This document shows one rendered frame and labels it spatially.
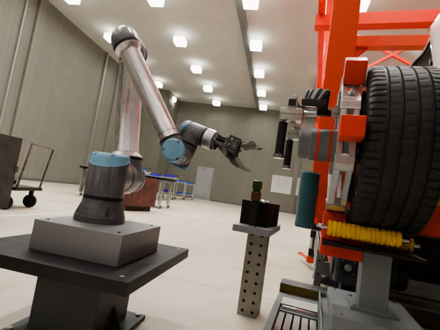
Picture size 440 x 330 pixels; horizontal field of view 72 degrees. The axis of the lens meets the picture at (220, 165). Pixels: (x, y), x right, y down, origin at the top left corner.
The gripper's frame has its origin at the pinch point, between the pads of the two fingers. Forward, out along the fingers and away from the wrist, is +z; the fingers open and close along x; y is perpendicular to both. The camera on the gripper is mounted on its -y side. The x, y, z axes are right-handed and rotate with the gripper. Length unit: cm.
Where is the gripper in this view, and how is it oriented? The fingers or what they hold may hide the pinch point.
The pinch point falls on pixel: (256, 160)
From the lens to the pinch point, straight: 131.0
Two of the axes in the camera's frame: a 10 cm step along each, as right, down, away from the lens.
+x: 4.6, -8.2, 3.4
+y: -0.9, -4.2, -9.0
